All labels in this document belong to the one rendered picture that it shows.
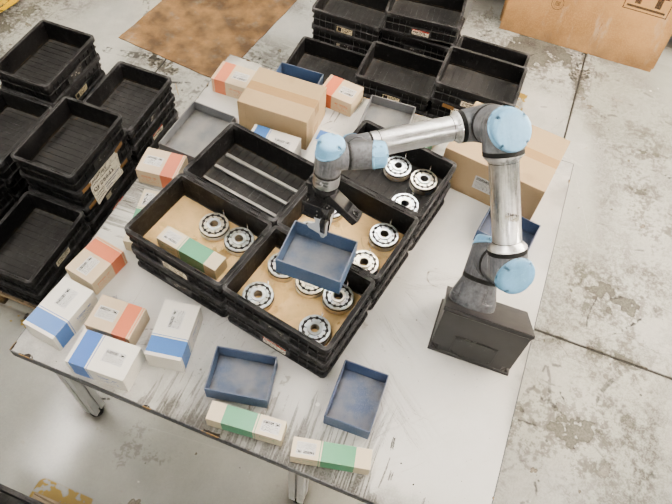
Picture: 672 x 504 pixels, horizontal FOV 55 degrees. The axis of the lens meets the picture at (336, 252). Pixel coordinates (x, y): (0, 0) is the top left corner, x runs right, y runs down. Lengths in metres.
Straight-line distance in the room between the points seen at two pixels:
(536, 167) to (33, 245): 2.14
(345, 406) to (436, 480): 0.36
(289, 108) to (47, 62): 1.40
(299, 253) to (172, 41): 2.62
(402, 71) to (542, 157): 1.24
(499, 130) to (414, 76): 1.82
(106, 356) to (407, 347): 0.98
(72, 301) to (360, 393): 0.99
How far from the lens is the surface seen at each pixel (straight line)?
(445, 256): 2.44
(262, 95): 2.68
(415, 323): 2.27
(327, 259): 1.93
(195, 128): 2.79
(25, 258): 3.09
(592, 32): 4.64
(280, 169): 2.45
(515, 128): 1.80
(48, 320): 2.27
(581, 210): 3.72
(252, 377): 2.15
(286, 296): 2.13
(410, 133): 1.86
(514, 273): 1.91
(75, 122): 3.23
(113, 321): 2.23
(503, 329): 2.01
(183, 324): 2.16
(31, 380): 3.11
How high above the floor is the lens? 2.69
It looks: 57 degrees down
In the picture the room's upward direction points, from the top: 6 degrees clockwise
